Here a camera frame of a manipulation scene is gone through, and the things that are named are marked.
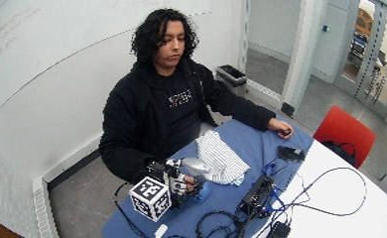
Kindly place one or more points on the blue table mat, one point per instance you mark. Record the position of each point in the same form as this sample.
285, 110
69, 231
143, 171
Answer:
245, 145

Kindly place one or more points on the black waste bin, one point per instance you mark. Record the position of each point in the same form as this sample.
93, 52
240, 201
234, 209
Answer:
232, 77

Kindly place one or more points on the black power adapter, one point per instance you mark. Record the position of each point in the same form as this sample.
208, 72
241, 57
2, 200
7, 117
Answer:
281, 230

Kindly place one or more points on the black bag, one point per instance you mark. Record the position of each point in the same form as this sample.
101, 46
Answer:
341, 150

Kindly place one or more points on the red chair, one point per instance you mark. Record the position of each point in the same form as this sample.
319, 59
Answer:
345, 130

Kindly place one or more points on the white striped cloth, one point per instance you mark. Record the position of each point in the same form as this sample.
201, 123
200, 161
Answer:
221, 158

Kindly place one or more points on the white wall board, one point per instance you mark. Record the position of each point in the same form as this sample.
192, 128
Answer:
60, 43

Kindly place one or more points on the silver bottle with blue end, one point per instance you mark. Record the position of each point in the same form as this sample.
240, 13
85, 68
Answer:
197, 167

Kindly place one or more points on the small black device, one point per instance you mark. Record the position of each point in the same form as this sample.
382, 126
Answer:
290, 153

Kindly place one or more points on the white cube of black markers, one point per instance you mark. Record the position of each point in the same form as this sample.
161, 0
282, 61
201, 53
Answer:
151, 198

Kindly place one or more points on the the person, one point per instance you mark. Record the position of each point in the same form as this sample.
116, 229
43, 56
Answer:
157, 109

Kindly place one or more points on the small white object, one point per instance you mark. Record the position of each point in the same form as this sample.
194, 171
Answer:
161, 230

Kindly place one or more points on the yellow vehicle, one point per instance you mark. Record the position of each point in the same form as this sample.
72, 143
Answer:
365, 21

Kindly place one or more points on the black electronics box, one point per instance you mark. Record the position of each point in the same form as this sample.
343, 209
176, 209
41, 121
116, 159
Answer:
257, 196

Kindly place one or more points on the white baseboard heater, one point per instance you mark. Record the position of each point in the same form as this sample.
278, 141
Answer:
43, 205

